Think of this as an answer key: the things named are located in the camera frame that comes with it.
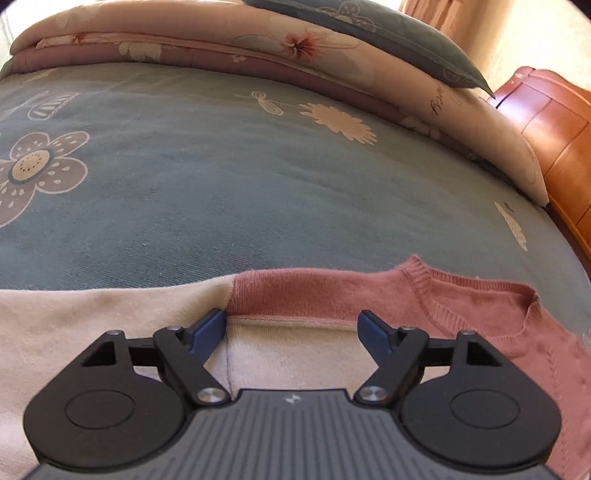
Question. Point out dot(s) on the pink striped curtain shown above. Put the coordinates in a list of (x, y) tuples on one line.
[(429, 7)]

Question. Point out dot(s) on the grey-blue floral pillow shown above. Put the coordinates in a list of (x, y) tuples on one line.
[(392, 32)]

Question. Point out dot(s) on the wooden headboard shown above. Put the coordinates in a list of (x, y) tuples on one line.
[(554, 138)]

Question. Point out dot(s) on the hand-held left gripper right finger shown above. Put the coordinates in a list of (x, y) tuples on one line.
[(374, 334)]

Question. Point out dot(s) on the pink and white sweater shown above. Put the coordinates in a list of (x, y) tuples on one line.
[(295, 295)]

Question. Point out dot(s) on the grey-blue floral bed sheet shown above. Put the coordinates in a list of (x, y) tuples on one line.
[(231, 184)]

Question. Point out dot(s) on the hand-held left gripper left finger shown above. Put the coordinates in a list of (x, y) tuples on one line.
[(207, 332)]

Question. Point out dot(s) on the folded cream floral quilt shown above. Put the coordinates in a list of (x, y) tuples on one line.
[(184, 27)]

